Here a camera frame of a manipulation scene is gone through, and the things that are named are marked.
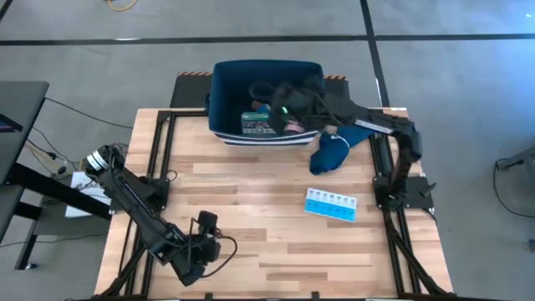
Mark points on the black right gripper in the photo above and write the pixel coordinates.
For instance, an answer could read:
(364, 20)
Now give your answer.
(301, 104)

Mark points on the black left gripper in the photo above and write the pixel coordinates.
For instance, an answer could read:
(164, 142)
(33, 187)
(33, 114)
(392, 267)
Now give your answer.
(207, 251)

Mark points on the small blue cube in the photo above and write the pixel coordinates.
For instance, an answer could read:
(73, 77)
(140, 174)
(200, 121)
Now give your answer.
(262, 109)

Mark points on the teal first aid kit box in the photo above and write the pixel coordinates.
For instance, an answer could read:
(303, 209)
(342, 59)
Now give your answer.
(255, 124)

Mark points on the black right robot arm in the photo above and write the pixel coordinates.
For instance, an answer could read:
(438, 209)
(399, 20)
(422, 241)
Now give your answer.
(376, 121)

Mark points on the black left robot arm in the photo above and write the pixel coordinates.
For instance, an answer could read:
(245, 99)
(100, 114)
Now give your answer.
(134, 205)

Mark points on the navy white-striped fabric basket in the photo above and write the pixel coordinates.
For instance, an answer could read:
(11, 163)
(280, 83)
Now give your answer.
(234, 92)

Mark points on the black mat with hazard stripes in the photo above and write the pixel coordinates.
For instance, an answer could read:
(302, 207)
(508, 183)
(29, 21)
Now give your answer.
(190, 92)

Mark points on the navy blue cloth pouch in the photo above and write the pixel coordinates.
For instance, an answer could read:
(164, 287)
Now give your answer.
(330, 152)

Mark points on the blue white weekly pill organizer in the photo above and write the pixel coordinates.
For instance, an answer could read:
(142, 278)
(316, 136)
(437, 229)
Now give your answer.
(330, 205)

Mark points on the white printed paper sheet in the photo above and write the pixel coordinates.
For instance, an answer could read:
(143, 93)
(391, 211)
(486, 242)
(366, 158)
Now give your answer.
(79, 182)

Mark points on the dark grey desk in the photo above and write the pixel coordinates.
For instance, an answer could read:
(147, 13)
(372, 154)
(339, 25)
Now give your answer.
(21, 108)

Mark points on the dark tablet on desk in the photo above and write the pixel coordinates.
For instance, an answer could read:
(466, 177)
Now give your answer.
(8, 124)

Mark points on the grey metal stand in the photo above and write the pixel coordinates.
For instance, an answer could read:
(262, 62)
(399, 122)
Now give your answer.
(518, 159)

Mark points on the black aluminium table frame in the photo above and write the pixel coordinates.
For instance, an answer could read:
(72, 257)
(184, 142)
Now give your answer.
(393, 242)

